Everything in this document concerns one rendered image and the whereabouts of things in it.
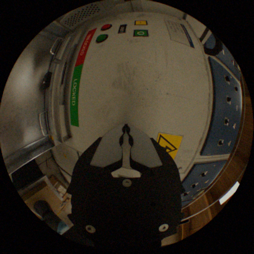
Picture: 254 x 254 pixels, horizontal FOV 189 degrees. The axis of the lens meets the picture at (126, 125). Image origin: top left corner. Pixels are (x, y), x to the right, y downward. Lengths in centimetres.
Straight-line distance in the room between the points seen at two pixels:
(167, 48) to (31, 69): 46
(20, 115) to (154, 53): 46
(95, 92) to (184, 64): 18
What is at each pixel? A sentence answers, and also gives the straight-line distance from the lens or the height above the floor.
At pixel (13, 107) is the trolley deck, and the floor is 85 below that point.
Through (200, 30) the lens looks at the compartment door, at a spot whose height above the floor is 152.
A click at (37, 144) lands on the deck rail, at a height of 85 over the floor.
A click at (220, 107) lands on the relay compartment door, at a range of 57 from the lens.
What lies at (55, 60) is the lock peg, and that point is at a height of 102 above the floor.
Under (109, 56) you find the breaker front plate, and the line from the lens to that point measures 18.
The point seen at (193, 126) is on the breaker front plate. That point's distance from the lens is 16.
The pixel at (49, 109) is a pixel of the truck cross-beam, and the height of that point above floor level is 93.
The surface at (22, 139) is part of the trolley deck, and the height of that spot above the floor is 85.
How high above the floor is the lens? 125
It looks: 12 degrees down
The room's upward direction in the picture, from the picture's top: 99 degrees clockwise
